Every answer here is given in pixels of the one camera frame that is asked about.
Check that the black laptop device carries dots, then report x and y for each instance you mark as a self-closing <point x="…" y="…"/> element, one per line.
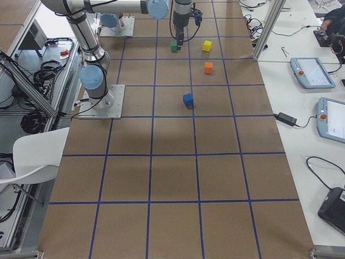
<point x="332" y="209"/>

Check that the green block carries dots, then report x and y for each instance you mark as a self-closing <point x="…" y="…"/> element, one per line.
<point x="174" y="47"/>

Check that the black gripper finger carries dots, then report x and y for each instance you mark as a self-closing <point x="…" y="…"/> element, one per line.
<point x="181" y="35"/>
<point x="178" y="36"/>

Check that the white chair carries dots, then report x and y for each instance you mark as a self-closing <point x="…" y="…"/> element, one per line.
<point x="36" y="158"/>

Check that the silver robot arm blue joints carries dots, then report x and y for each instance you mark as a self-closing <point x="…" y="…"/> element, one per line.
<point x="93" y="76"/>

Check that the black power adapter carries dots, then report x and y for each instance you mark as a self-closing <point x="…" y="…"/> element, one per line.
<point x="285" y="118"/>

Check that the grey control box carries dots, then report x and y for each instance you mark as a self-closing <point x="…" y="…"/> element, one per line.
<point x="34" y="39"/>

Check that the orange block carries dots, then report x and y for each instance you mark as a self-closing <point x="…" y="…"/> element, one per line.
<point x="208" y="67"/>

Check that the teach pendant lower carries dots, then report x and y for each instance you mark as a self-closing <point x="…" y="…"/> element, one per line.
<point x="330" y="119"/>

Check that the person hand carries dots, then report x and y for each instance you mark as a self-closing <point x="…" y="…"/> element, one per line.
<point x="325" y="24"/>

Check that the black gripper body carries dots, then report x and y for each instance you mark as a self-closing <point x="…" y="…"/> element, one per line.
<point x="180" y="20"/>

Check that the teach pendant upper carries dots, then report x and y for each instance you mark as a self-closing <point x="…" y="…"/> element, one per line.
<point x="311" y="73"/>

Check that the blue block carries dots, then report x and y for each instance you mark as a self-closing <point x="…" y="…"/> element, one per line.
<point x="188" y="100"/>

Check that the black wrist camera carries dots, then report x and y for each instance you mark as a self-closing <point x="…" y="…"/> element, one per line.
<point x="196" y="14"/>

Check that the yellow block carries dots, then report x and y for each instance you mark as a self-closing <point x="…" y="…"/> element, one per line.
<point x="207" y="45"/>

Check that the aluminium frame post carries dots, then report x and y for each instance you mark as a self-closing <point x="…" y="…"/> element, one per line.
<point x="271" y="17"/>

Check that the allen key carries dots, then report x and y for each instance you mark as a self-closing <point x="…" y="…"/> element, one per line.
<point x="284" y="51"/>

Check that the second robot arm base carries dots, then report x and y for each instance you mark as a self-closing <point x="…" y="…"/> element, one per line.
<point x="113" y="21"/>

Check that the teach pendant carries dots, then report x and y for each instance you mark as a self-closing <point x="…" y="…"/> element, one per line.
<point x="330" y="119"/>
<point x="311" y="73"/>

